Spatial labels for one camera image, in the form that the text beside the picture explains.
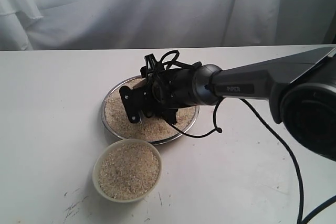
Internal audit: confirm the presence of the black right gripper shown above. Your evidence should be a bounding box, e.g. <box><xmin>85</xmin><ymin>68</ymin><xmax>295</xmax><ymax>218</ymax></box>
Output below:
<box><xmin>140</xmin><ymin>62</ymin><xmax>203</xmax><ymax>125</ymax></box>

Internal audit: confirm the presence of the white fabric backdrop curtain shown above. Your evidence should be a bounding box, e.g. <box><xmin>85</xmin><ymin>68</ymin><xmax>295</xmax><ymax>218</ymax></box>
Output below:
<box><xmin>1</xmin><ymin>0</ymin><xmax>335</xmax><ymax>50</ymax></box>

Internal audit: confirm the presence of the black flat ribbon cable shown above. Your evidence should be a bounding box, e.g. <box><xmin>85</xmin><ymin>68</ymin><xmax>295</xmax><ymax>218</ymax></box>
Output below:
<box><xmin>143</xmin><ymin>50</ymin><xmax>196</xmax><ymax>78</ymax></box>

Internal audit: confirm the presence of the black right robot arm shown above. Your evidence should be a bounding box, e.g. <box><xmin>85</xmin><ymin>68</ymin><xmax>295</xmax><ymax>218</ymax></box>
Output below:
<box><xmin>140</xmin><ymin>47</ymin><xmax>335</xmax><ymax>160</ymax></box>

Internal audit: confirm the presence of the white ceramic bowl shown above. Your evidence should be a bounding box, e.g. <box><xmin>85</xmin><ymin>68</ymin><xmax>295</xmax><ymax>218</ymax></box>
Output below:
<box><xmin>92</xmin><ymin>138</ymin><xmax>162</xmax><ymax>204</ymax></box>

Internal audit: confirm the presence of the black round cable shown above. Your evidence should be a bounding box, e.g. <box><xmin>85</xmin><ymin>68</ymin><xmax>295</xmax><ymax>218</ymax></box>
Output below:
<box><xmin>173</xmin><ymin>97</ymin><xmax>336</xmax><ymax>224</ymax></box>

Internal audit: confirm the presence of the rice in metal tray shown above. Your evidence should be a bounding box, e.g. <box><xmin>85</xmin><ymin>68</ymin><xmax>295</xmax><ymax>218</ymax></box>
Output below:
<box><xmin>104</xmin><ymin>76</ymin><xmax>197</xmax><ymax>141</ymax></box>

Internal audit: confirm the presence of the round metal tray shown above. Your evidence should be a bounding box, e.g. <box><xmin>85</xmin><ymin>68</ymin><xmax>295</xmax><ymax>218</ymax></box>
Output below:
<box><xmin>101</xmin><ymin>73</ymin><xmax>201</xmax><ymax>145</ymax></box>

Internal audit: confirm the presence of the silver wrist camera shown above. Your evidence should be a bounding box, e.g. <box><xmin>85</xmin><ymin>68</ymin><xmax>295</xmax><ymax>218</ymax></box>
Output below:
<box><xmin>119</xmin><ymin>86</ymin><xmax>151</xmax><ymax>124</ymax></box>

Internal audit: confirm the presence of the rice in white bowl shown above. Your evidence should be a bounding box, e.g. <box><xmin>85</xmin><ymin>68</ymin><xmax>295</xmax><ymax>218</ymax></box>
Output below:
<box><xmin>98</xmin><ymin>142</ymin><xmax>160</xmax><ymax>200</ymax></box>

